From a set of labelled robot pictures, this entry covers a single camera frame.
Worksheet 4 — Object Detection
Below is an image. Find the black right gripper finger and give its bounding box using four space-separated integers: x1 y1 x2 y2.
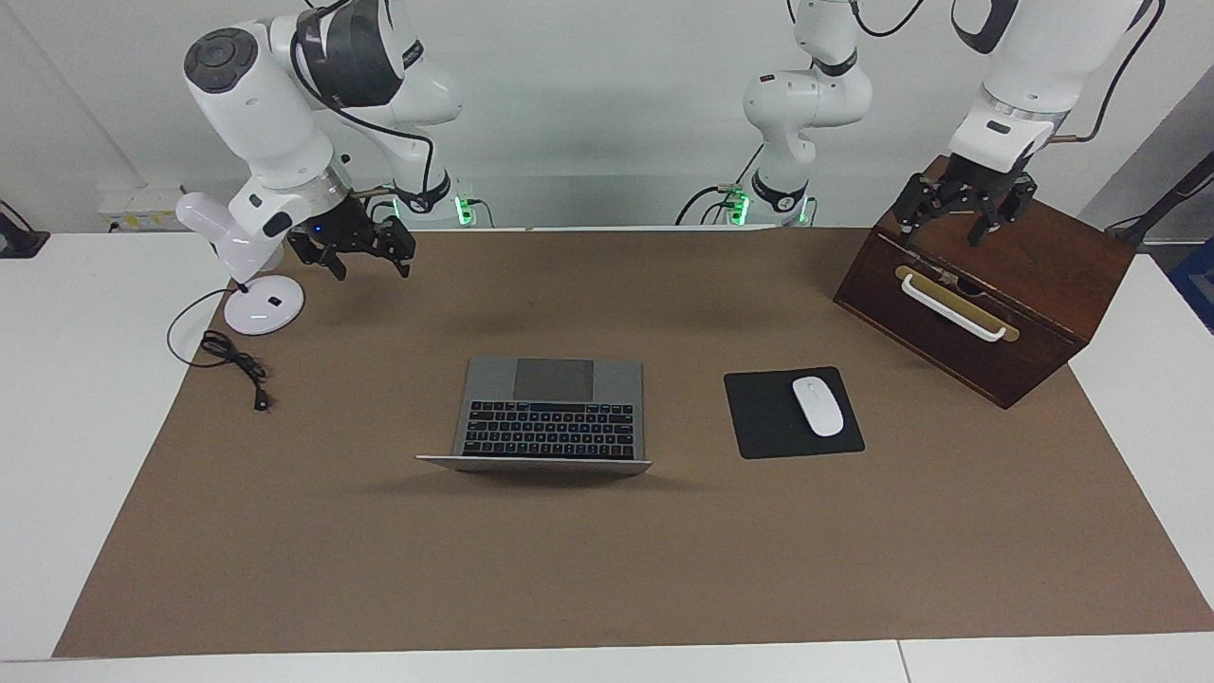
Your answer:
377 218 416 279
287 231 348 282

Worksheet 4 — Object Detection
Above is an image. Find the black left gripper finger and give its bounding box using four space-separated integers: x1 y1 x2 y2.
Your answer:
967 178 1037 248
897 175 949 249

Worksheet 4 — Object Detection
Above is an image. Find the silver laptop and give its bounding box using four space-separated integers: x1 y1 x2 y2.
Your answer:
415 356 653 477

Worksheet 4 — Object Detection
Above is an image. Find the dark brown wooden box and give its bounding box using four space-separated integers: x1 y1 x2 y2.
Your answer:
833 155 1137 410

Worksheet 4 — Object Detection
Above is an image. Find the white desk lamp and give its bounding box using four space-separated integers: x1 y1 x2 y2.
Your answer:
175 193 306 336

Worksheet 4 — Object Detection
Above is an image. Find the black tripod leg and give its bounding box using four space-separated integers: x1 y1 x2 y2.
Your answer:
1105 152 1214 249

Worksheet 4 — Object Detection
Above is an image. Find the white power strip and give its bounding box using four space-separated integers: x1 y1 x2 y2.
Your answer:
98 185 183 231

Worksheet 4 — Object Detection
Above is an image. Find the blue crate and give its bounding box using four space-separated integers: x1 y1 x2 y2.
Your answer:
1168 237 1214 333

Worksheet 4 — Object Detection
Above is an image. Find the white computer mouse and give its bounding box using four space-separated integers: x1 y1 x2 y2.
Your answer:
792 377 845 438

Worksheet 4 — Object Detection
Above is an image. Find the black mouse pad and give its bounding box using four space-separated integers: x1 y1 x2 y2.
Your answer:
724 366 866 460

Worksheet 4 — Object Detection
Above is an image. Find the black stand foot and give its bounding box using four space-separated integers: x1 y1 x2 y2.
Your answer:
0 201 50 259

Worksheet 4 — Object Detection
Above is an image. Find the brown table mat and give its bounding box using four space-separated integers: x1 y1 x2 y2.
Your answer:
52 226 1214 658

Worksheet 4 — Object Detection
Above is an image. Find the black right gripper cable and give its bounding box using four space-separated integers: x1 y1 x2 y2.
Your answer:
292 0 451 214

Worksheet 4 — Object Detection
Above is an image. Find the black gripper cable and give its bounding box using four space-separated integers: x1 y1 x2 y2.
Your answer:
849 0 1168 145
292 0 451 214

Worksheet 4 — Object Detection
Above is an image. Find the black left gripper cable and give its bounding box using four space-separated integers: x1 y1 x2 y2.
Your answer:
849 0 1168 145

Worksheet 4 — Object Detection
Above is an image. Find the white box handle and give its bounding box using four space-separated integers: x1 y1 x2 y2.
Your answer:
899 273 1008 342

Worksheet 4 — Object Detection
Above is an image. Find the brass handle plate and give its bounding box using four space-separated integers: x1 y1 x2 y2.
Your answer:
894 265 1021 343

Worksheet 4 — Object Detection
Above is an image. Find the black lamp power cable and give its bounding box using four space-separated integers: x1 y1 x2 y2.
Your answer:
167 287 273 413

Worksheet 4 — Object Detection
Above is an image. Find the black arm base cable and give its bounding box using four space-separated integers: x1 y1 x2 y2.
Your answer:
675 142 767 227

